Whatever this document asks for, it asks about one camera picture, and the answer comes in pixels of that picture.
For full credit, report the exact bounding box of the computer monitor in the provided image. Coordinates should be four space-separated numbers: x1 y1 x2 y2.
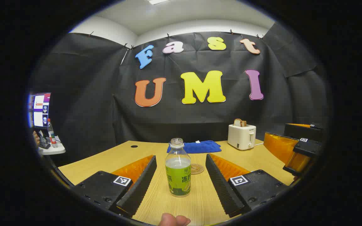
29 93 51 129

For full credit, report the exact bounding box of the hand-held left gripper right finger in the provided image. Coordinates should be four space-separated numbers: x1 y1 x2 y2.
205 153 288 218

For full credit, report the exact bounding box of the white toaster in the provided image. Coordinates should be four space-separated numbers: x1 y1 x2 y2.
228 124 257 150

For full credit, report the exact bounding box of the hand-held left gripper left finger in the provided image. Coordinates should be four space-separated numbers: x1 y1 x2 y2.
71 155 157 218

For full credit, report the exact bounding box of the green label water bottle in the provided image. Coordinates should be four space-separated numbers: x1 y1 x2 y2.
165 138 192 198

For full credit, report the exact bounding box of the round wooden coaster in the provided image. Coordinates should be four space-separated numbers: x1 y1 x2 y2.
190 164 205 175

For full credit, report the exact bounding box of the black backdrop cloth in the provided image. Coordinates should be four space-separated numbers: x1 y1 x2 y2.
32 24 329 167

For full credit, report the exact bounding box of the white side table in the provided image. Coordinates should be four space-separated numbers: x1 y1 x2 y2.
38 135 66 156

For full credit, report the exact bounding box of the red capped bottle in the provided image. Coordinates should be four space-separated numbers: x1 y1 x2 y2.
47 118 58 148

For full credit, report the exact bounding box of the blue towel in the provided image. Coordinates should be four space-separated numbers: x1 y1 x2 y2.
167 140 222 154

